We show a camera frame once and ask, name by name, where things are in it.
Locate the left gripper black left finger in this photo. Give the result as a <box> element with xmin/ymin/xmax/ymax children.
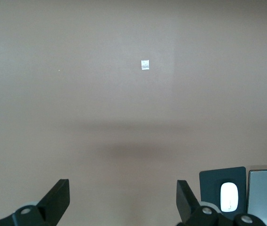
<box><xmin>0</xmin><ymin>178</ymin><xmax>70</xmax><ymax>226</ymax></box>

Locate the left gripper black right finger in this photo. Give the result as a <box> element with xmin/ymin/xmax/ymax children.
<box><xmin>175</xmin><ymin>180</ymin><xmax>266</xmax><ymax>226</ymax></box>

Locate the black mouse pad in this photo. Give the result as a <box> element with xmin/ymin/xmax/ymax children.
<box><xmin>199</xmin><ymin>166</ymin><xmax>247</xmax><ymax>212</ymax></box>

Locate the white computer mouse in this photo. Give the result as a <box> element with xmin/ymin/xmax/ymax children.
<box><xmin>220</xmin><ymin>182</ymin><xmax>239</xmax><ymax>212</ymax></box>

